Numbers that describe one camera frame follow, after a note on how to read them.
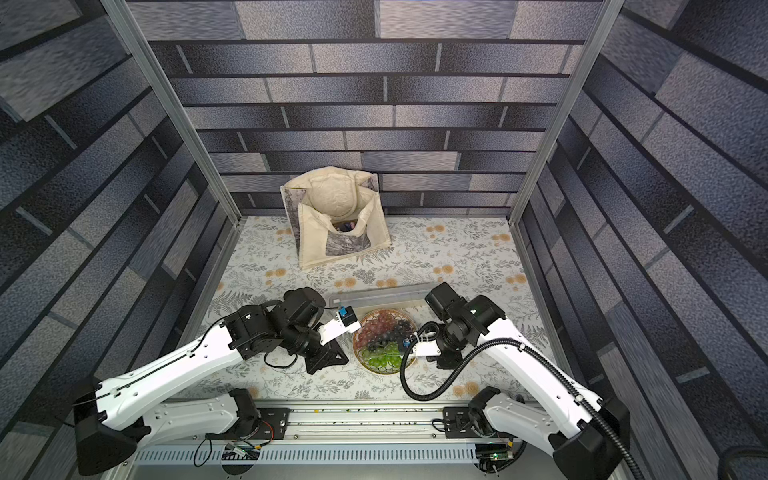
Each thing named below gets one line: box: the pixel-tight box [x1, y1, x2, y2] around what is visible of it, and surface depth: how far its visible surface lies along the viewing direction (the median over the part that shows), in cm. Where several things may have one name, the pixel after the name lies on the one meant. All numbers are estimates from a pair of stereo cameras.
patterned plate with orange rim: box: [352, 308, 417, 375], surface depth 85 cm
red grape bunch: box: [356, 310, 398, 348], surface depth 89 cm
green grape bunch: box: [362, 342, 403, 369], surface depth 83 cm
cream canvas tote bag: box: [280, 166, 392, 270], surface depth 97 cm
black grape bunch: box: [367, 319, 413, 350], surface depth 87 cm
